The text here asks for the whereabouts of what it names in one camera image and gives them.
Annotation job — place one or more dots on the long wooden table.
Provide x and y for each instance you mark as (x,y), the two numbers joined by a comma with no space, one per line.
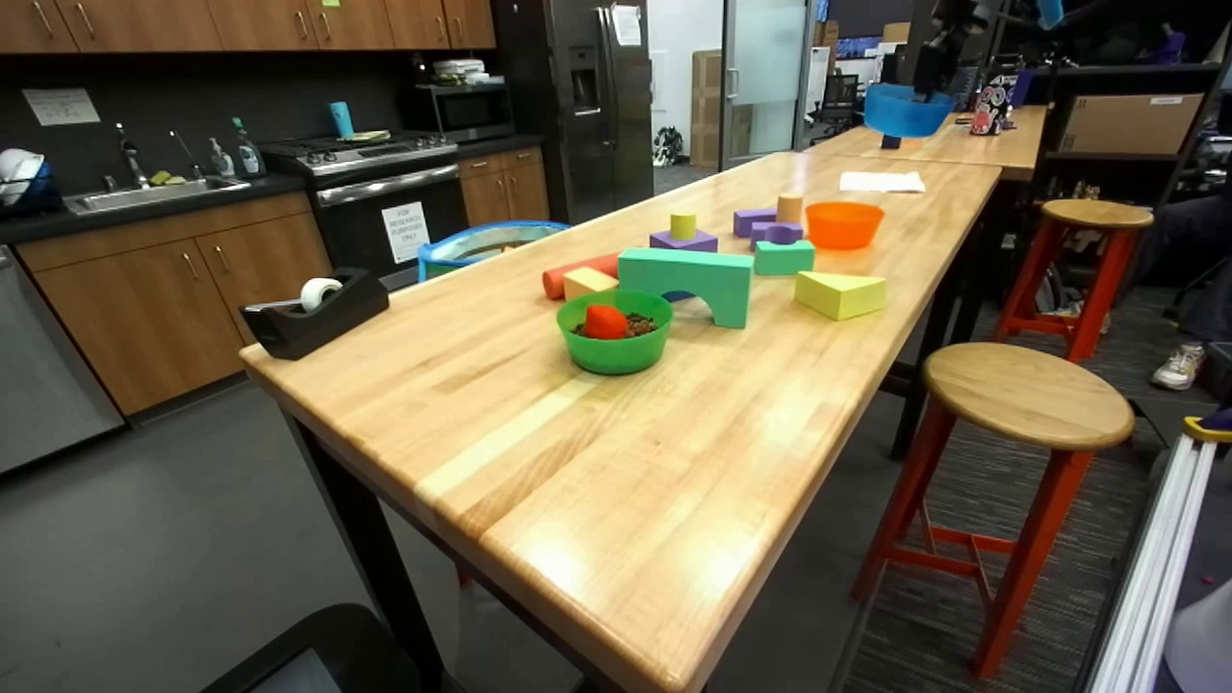
(603,474)

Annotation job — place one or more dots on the small purple foam block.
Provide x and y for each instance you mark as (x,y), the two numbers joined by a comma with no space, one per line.
(750,220)
(775,231)

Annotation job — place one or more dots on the small green foam block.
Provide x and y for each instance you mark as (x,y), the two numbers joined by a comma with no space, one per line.
(784,258)

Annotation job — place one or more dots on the wooden cabinet beside stove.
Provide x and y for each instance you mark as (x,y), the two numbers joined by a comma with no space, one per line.
(503,184)

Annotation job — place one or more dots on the purple flat foam block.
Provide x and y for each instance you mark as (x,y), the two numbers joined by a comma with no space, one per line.
(682,242)

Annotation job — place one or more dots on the brown cardboard board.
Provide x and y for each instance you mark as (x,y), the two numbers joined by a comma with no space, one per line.
(1130,123)

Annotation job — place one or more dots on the red toy in bowl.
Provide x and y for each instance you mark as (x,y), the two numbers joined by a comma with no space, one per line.
(608,319)

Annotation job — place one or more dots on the small colourful figure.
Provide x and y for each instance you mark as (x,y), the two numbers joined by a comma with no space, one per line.
(990,109)

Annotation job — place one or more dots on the black tape dispenser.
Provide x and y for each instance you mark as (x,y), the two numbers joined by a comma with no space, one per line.
(323,329)

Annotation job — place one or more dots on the steel stove with oven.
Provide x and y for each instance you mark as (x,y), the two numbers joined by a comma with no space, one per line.
(386,195)

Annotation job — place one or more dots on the wooden stool red legs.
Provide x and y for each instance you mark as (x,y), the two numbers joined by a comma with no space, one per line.
(1027,396)
(1093,231)

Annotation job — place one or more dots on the stacked white plates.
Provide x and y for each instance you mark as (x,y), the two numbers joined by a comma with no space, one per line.
(459,66)

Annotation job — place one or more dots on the green plastic bowl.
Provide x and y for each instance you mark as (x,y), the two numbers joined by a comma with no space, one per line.
(617,356)

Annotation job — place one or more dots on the steel dishwasher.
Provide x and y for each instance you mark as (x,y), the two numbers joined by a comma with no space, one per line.
(51,358)

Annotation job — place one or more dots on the blue bottle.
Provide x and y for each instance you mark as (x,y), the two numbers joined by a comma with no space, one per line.
(342,118)

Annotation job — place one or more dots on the white paper sheet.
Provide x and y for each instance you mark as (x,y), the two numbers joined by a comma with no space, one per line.
(882,181)

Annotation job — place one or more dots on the dark steel refrigerator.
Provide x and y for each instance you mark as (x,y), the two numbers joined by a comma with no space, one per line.
(581,102)

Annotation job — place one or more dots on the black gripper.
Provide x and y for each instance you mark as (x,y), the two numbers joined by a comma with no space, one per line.
(945,23)

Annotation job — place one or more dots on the cream cylinder foam block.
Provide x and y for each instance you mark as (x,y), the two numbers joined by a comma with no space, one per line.
(790,205)

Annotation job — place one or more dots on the blue plastic bowl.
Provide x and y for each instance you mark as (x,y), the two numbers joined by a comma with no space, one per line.
(912,114)

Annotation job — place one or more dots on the white tape roll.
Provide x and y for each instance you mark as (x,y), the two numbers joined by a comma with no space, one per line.
(323,288)

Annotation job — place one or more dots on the wooden cabinet under sink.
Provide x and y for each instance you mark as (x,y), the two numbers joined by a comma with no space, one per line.
(168,309)

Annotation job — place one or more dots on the steel microwave oven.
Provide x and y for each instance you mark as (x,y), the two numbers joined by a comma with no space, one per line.
(463,109)

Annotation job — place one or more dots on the white paper on oven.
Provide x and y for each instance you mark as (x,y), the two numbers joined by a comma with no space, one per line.
(405,231)

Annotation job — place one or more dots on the steel kitchen sink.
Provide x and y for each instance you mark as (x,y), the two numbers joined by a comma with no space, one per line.
(147,195)

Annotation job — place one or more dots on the wooden upper cabinets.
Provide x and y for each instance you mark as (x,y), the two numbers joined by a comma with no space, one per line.
(234,23)

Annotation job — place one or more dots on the yellow-green small cylinder block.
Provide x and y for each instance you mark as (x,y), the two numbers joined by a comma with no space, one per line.
(682,225)

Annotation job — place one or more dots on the teal arch foam block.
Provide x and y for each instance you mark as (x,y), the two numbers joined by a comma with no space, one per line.
(686,267)

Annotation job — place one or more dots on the orange plastic bowl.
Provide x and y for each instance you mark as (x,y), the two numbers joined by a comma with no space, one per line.
(845,227)

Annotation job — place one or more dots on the yellow wedge foam block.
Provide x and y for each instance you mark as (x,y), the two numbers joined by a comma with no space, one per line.
(843,293)

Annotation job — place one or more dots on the white sneaker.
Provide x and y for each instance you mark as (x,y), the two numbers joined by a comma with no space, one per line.
(1179,372)

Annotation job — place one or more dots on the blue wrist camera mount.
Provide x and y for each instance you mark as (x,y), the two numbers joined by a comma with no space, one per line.
(1049,11)

